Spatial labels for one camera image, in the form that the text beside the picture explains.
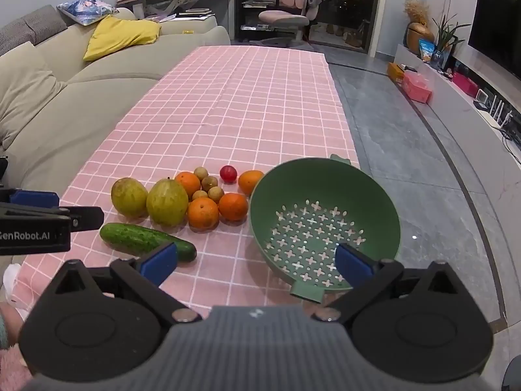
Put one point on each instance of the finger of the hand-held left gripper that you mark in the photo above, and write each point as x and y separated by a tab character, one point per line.
86	218
32	198

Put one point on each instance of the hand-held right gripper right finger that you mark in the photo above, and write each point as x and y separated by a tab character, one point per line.
352	266

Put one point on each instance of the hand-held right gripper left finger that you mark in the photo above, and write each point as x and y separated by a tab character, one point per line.
158	264

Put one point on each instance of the green cucumber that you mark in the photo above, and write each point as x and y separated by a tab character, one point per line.
130	238

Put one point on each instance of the orange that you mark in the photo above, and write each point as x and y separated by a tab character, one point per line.
202	213
188	183
233	206
251	182

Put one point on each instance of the brown longan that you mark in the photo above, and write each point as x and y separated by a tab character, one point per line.
210	183
216	194
199	194
201	173

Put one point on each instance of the green perforated colander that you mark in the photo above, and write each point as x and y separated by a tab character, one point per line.
325	187

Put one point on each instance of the red plum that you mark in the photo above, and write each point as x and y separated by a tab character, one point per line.
228	174

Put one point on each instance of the teal striped rug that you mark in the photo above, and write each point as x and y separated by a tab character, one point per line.
3	332

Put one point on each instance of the beige sofa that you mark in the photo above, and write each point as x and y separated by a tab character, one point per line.
81	122

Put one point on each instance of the beige sofa cushion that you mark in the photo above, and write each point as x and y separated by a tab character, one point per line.
24	89

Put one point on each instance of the pink fluffy rug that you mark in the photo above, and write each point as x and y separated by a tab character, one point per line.
12	370

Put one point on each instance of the grey textured cushion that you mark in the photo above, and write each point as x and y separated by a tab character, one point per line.
32	24

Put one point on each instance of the pink checked tablecloth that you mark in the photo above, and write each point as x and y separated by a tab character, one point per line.
244	110

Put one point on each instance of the yellow pillow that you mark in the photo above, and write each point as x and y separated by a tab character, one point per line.
120	36

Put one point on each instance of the grey television console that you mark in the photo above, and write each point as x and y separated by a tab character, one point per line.
460	116

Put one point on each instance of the pink storage box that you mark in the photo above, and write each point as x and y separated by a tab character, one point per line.
417	87

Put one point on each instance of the blue printed pillow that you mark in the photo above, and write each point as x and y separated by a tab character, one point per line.
87	10

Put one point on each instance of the orange box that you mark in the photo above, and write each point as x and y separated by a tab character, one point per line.
397	73

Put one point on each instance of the white router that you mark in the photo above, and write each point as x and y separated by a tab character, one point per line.
496	116

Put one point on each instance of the small white display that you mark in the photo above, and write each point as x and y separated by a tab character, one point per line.
481	99

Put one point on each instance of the magenta box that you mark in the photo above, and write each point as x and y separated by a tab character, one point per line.
464	84

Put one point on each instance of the blue glass vase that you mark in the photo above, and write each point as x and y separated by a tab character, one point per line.
438	60

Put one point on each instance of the blue snack bag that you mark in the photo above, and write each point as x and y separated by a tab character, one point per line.
426	51

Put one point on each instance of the brown bag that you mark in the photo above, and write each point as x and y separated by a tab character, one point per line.
355	36

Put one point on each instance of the stack of papers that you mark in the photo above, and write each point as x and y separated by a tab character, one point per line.
197	14

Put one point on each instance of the gold round vase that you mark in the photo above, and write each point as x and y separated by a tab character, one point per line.
419	36

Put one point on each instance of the green potted plant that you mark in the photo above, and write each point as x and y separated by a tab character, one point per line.
447	34

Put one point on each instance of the dried flower bunch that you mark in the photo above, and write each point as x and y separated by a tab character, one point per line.
416	10

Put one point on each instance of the pink office chair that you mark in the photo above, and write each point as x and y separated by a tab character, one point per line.
293	4

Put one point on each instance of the black shelf unit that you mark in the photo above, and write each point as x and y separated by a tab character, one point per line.
254	4

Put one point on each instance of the black television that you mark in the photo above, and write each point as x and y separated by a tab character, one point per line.
498	28

